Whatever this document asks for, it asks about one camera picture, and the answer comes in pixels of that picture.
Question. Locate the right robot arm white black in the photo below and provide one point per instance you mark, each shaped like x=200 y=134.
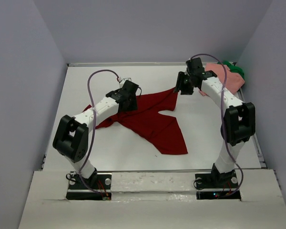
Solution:
x=237 y=118

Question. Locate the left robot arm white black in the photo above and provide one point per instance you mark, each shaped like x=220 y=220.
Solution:
x=72 y=135

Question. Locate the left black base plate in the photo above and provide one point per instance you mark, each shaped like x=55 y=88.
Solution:
x=100 y=190

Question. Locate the dark red t shirt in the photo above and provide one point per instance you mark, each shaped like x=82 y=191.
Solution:
x=162 y=131

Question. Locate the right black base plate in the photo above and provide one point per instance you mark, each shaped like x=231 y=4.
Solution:
x=208 y=188

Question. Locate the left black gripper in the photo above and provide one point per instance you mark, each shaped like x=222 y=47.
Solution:
x=133 y=106

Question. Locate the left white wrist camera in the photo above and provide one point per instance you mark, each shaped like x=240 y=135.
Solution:
x=123 y=80

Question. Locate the green t shirt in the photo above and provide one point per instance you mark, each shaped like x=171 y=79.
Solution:
x=233 y=68

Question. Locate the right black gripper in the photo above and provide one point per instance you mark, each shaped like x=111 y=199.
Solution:
x=179 y=86

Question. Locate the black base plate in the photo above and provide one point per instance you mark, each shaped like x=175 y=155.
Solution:
x=208 y=188
x=100 y=190

